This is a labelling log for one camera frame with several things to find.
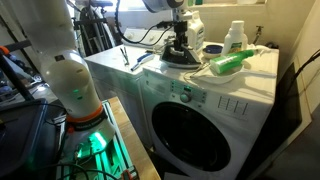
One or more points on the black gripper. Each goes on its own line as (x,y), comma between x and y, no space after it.
(180,28)

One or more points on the white black cloth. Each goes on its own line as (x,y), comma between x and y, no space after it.
(180,60)

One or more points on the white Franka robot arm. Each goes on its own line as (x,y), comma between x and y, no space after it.
(66,83)

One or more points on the large white detergent jug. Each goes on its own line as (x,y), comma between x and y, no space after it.
(196,33)

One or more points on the blue and white bowl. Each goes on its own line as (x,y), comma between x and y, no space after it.
(212,50)

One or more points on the green plastic bottle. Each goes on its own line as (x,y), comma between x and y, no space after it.
(230,61)

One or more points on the white shallow dish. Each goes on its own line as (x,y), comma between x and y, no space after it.
(220,79)

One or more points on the small white detergent bottle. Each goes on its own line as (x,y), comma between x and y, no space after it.
(235,40)

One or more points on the thin dark stick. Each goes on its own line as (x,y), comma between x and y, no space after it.
(126,55)

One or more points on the white top-load laundry machine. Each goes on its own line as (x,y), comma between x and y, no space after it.
(110,70)

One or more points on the white front-load washing machine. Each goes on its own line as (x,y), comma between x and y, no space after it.
(233,110)

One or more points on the black bicycle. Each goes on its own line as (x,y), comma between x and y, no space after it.
(96,33)

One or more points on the wooden table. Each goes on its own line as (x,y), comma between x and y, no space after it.
(136,150)

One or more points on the black stand with orange knob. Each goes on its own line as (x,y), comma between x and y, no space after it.
(15,78)

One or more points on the dark plastic bin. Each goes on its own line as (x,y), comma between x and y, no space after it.
(20,133)

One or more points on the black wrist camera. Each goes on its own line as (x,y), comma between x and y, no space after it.
(165,24)

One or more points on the dark wall water tap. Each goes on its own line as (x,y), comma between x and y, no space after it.
(258,31)

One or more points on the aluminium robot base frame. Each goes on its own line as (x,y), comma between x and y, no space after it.
(113,160)

